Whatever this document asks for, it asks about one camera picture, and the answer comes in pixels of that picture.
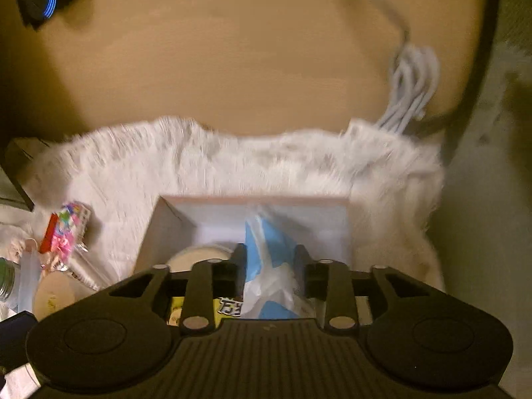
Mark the black television monitor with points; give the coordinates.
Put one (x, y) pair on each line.
(22, 184)

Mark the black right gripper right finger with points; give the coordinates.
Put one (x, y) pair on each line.
(329, 283)

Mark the pink cardboard box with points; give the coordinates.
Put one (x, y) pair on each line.
(186, 230)

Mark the blue white tissue packet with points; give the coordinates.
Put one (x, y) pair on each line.
(271, 291)

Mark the green lid glass jar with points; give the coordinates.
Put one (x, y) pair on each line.
(9, 281)

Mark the colourful candy packet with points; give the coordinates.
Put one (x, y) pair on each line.
(66, 229)

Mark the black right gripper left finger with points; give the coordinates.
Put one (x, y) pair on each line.
(209, 282)

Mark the clear jar beige lid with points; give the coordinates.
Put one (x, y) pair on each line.
(57, 291)

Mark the white fringed cloth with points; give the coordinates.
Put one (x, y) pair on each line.
(392, 185)

